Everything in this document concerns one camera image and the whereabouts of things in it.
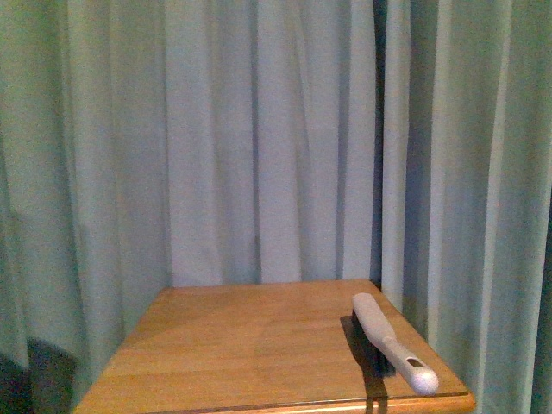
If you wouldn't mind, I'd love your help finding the beige hand brush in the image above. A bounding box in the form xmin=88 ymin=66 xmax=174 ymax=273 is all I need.
xmin=352 ymin=292 xmax=439 ymax=396

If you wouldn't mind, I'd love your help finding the light grey curtain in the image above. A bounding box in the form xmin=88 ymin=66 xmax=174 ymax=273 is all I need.
xmin=1 ymin=1 xmax=551 ymax=413

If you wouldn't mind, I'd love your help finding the wooden nightstand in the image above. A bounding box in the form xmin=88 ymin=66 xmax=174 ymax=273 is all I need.
xmin=77 ymin=279 xmax=476 ymax=413

